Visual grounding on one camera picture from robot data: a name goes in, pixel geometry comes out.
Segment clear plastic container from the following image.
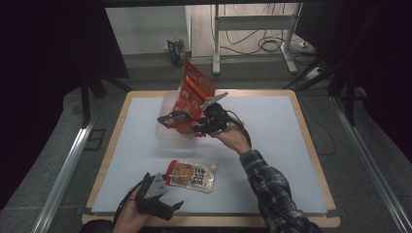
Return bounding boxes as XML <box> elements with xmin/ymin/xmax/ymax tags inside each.
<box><xmin>154</xmin><ymin>89</ymin><xmax>201</xmax><ymax>151</ymax></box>

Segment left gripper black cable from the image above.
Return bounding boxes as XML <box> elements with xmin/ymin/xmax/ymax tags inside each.
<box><xmin>113</xmin><ymin>179</ymin><xmax>148</xmax><ymax>225</ymax></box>

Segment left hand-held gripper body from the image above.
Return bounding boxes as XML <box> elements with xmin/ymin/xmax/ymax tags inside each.
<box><xmin>133</xmin><ymin>172</ymin><xmax>176</xmax><ymax>222</ymax></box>

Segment white metal stand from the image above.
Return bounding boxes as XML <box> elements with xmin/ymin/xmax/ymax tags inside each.
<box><xmin>211</xmin><ymin>3</ymin><xmax>304</xmax><ymax>77</ymax></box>

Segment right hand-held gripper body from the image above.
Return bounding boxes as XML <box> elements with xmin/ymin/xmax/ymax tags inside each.
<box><xmin>198</xmin><ymin>91</ymin><xmax>232</xmax><ymax>135</ymax></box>

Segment white pouch with red edge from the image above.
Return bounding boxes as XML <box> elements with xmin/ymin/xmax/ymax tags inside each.
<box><xmin>165</xmin><ymin>158</ymin><xmax>219</xmax><ymax>194</ymax></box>

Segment black cables on floor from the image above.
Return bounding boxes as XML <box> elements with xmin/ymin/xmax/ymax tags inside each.
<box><xmin>220</xmin><ymin>3</ymin><xmax>318</xmax><ymax>56</ymax></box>

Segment black tripod stand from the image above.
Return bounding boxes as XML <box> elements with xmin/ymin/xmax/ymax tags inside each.
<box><xmin>282</xmin><ymin>55</ymin><xmax>358</xmax><ymax>128</ymax></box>
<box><xmin>78</xmin><ymin>73</ymin><xmax>133</xmax><ymax>129</ymax></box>

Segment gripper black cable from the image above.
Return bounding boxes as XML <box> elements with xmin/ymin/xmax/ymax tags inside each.
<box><xmin>113</xmin><ymin>179</ymin><xmax>148</xmax><ymax>225</ymax></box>
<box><xmin>225</xmin><ymin>110</ymin><xmax>254</xmax><ymax>150</ymax></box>

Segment dark floor socket plate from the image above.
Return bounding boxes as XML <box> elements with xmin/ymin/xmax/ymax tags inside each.
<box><xmin>84</xmin><ymin>128</ymin><xmax>107</xmax><ymax>151</ymax></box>

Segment person's right hand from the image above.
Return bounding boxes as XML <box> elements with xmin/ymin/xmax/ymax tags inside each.
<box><xmin>210</xmin><ymin>121</ymin><xmax>253</xmax><ymax>156</ymax></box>

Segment large orange snack packet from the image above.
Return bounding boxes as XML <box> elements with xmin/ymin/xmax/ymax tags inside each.
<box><xmin>167</xmin><ymin>59</ymin><xmax>217</xmax><ymax>138</ymax></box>

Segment white power strip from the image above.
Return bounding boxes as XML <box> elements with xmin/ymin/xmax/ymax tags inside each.
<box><xmin>303</xmin><ymin>65</ymin><xmax>326</xmax><ymax>81</ymax></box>

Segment white table mat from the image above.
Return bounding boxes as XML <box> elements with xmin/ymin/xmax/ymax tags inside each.
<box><xmin>90</xmin><ymin>95</ymin><xmax>328</xmax><ymax>216</ymax></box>

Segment person's left hand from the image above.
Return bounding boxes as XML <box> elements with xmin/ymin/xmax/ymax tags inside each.
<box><xmin>111</xmin><ymin>188</ymin><xmax>153</xmax><ymax>233</ymax></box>

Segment black curtain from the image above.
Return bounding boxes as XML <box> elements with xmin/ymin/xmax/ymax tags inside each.
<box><xmin>293</xmin><ymin>0</ymin><xmax>412</xmax><ymax>164</ymax></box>
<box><xmin>0</xmin><ymin>0</ymin><xmax>131</xmax><ymax>210</ymax></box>

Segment aluminium rail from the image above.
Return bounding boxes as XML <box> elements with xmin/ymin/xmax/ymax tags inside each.
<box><xmin>31</xmin><ymin>115</ymin><xmax>99</xmax><ymax>233</ymax></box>
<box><xmin>329</xmin><ymin>94</ymin><xmax>412</xmax><ymax>233</ymax></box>

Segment thin black floor cable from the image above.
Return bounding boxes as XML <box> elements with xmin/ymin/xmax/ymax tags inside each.
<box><xmin>298</xmin><ymin>96</ymin><xmax>337</xmax><ymax>156</ymax></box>

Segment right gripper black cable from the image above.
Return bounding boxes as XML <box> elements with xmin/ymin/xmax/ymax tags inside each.
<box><xmin>225</xmin><ymin>110</ymin><xmax>254</xmax><ymax>150</ymax></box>

